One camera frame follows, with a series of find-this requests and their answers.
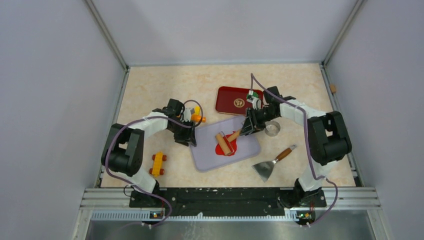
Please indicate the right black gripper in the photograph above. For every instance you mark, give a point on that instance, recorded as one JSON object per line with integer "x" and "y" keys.
{"x": 248, "y": 128}

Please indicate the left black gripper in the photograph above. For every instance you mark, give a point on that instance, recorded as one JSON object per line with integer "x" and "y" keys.
{"x": 188, "y": 137}

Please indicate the metal ring cutter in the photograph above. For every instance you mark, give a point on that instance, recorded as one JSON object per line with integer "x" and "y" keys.
{"x": 272, "y": 128}

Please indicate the lavender plastic tray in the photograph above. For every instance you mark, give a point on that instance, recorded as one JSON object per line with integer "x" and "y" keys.
{"x": 204, "y": 156}

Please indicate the red dough lump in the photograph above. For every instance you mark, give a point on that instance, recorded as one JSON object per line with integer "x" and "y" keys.
{"x": 230, "y": 146}

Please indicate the wooden dough roller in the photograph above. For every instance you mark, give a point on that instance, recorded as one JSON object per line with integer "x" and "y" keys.
{"x": 230, "y": 137}

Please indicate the dark red lacquer tray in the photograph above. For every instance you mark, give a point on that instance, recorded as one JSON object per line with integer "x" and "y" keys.
{"x": 232, "y": 100}

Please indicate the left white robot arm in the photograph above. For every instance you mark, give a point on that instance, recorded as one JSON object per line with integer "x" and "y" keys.
{"x": 122, "y": 156}

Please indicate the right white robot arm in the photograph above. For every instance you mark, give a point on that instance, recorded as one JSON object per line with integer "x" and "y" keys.
{"x": 326, "y": 137}

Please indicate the orange plastic rolling pin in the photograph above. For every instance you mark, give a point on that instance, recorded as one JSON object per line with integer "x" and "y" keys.
{"x": 199, "y": 118}

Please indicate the small yellow block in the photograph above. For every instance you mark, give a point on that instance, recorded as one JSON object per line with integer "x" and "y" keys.
{"x": 197, "y": 110}

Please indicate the green round disc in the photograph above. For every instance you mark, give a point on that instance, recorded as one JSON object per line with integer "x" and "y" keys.
{"x": 252, "y": 96}

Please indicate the yellow toy car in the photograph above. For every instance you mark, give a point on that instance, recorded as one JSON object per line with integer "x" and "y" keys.
{"x": 157, "y": 167}

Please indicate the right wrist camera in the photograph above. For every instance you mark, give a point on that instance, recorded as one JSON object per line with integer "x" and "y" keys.
{"x": 257, "y": 104}

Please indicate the metal scraper wooden handle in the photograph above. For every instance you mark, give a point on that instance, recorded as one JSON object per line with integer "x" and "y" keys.
{"x": 265, "y": 169}

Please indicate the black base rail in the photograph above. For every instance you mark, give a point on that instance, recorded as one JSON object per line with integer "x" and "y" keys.
{"x": 226, "y": 202}

